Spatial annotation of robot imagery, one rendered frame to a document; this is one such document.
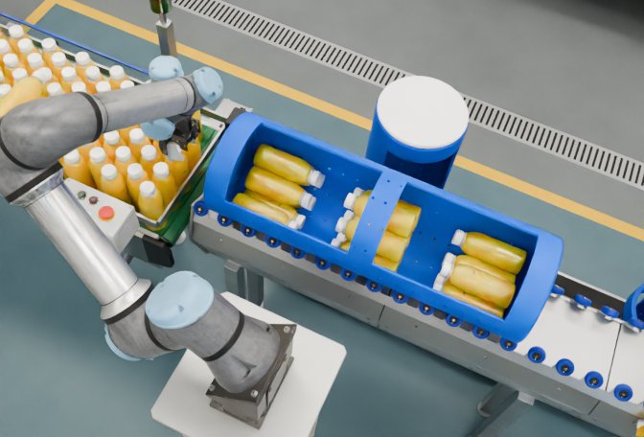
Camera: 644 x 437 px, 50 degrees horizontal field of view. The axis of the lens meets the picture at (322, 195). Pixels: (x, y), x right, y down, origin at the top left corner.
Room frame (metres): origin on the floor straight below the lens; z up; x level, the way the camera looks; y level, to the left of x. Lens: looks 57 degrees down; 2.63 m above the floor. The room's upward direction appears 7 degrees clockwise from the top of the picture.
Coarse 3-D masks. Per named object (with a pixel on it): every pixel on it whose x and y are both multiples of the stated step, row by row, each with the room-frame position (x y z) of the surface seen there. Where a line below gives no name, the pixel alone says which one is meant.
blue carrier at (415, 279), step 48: (240, 144) 1.01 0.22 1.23; (288, 144) 1.15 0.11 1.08; (240, 192) 1.05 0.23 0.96; (336, 192) 1.06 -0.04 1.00; (384, 192) 0.92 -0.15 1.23; (432, 192) 0.95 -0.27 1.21; (288, 240) 0.84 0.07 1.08; (432, 240) 0.95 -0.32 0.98; (528, 240) 0.93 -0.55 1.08; (432, 288) 0.74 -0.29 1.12; (528, 288) 0.73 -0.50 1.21
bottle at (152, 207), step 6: (156, 192) 0.95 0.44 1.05; (138, 198) 0.93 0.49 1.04; (144, 198) 0.93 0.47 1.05; (150, 198) 0.93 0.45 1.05; (156, 198) 0.94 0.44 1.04; (162, 198) 0.95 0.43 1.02; (144, 204) 0.92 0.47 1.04; (150, 204) 0.92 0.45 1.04; (156, 204) 0.93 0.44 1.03; (162, 204) 0.94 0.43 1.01; (144, 210) 0.92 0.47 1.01; (150, 210) 0.92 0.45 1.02; (156, 210) 0.92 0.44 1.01; (162, 210) 0.94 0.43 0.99; (150, 216) 0.92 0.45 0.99; (156, 216) 0.92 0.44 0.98; (150, 228) 0.91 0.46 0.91
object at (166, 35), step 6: (156, 24) 1.52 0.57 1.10; (168, 24) 1.52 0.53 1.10; (162, 30) 1.51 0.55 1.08; (168, 30) 1.51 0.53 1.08; (162, 36) 1.51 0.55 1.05; (168, 36) 1.51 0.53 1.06; (162, 42) 1.51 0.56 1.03; (168, 42) 1.51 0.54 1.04; (174, 42) 1.54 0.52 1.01; (162, 48) 1.51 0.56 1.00; (168, 48) 1.51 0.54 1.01; (174, 48) 1.53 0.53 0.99; (162, 54) 1.52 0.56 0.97; (168, 54) 1.51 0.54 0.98; (174, 54) 1.53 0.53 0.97
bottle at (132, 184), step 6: (144, 174) 1.00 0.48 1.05; (126, 180) 0.98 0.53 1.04; (132, 180) 0.98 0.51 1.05; (138, 180) 0.98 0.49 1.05; (144, 180) 0.99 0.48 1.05; (126, 186) 0.98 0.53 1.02; (132, 186) 0.97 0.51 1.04; (138, 186) 0.97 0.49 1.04; (132, 192) 0.97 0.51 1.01; (138, 192) 0.97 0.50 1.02; (132, 198) 0.97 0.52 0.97; (132, 204) 0.98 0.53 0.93; (138, 204) 0.97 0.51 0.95; (138, 210) 0.97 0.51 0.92
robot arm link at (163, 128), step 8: (160, 120) 0.93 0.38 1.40; (168, 120) 0.93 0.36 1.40; (176, 120) 0.94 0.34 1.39; (144, 128) 0.91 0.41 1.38; (152, 128) 0.92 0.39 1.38; (160, 128) 0.92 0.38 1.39; (168, 128) 0.92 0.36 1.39; (152, 136) 0.91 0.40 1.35; (160, 136) 0.92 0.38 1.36; (168, 136) 0.92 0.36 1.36
